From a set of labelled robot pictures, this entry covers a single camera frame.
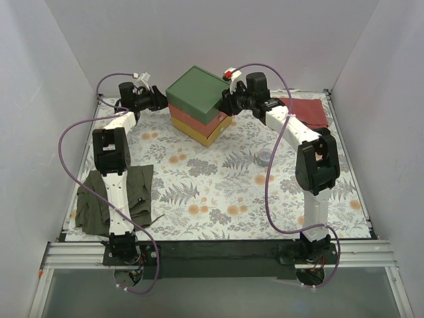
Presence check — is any yellow bottom drawer box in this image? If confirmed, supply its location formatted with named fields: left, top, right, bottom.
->
left=171, top=117, right=233, bottom=147

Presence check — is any pink drawer box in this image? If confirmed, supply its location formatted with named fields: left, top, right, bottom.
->
left=168, top=104, right=228, bottom=137

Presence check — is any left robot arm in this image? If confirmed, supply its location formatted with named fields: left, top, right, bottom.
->
left=93, top=81, right=168, bottom=265

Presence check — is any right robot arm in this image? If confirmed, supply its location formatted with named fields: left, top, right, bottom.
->
left=219, top=68, right=340, bottom=264

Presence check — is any red folded cloth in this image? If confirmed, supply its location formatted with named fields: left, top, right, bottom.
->
left=291, top=99, right=329, bottom=129

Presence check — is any olive green folded cloth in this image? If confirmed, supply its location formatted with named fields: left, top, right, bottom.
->
left=75, top=165, right=154, bottom=237

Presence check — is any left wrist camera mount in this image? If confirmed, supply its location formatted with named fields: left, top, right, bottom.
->
left=132, top=72, right=150, bottom=91

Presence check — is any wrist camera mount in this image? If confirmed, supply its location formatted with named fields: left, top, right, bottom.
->
left=132, top=72, right=150, bottom=91
left=223, top=68, right=242, bottom=94

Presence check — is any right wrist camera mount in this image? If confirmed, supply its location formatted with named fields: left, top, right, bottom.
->
left=223, top=68, right=242, bottom=94

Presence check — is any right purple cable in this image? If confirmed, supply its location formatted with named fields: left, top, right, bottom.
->
left=240, top=63, right=342, bottom=292

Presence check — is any purple cable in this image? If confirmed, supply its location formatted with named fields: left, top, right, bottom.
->
left=240, top=63, right=342, bottom=292
left=58, top=71, right=163, bottom=295

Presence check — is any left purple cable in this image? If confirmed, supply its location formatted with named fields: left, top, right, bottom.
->
left=58, top=71, right=163, bottom=295

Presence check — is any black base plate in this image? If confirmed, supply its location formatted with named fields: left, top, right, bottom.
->
left=102, top=240, right=342, bottom=281

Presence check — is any aluminium frame rail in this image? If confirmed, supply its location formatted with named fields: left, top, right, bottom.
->
left=29, top=240, right=414, bottom=317

